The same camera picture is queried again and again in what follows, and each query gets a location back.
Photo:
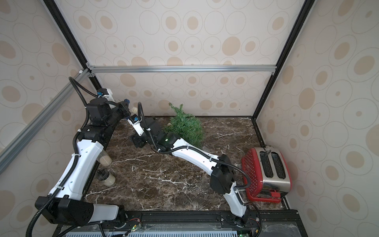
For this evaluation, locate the glass jar cream contents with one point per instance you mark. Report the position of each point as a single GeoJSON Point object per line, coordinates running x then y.
{"type": "Point", "coordinates": [104, 159]}

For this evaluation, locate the small green christmas tree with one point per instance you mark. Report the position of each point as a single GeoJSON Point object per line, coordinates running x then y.
{"type": "Point", "coordinates": [186, 126]}

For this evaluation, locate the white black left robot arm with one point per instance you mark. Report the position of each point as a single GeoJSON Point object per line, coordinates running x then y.
{"type": "Point", "coordinates": [64, 204]}

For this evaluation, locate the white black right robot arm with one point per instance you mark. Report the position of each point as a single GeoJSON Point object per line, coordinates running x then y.
{"type": "Point", "coordinates": [225, 178]}

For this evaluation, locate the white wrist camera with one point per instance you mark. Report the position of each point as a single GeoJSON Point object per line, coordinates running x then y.
{"type": "Point", "coordinates": [134, 121]}
{"type": "Point", "coordinates": [106, 93]}

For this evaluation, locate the red steel toaster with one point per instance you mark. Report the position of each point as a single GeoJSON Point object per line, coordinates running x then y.
{"type": "Point", "coordinates": [268, 171]}

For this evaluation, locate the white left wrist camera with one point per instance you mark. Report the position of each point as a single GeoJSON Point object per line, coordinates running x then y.
{"type": "Point", "coordinates": [106, 93]}

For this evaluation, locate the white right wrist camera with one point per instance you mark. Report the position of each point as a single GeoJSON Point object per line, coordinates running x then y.
{"type": "Point", "coordinates": [134, 121]}

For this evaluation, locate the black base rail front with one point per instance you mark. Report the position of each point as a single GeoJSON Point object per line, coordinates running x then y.
{"type": "Point", "coordinates": [271, 223]}

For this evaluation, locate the aluminium rail left side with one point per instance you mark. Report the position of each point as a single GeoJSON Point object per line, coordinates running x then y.
{"type": "Point", "coordinates": [57, 115]}

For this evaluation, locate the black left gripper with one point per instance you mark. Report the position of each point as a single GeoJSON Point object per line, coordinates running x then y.
{"type": "Point", "coordinates": [125, 108]}

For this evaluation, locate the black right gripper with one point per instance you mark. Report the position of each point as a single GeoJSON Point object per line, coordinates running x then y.
{"type": "Point", "coordinates": [142, 138]}

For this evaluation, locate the horizontal aluminium rail back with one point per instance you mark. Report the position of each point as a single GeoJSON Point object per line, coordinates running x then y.
{"type": "Point", "coordinates": [183, 69]}

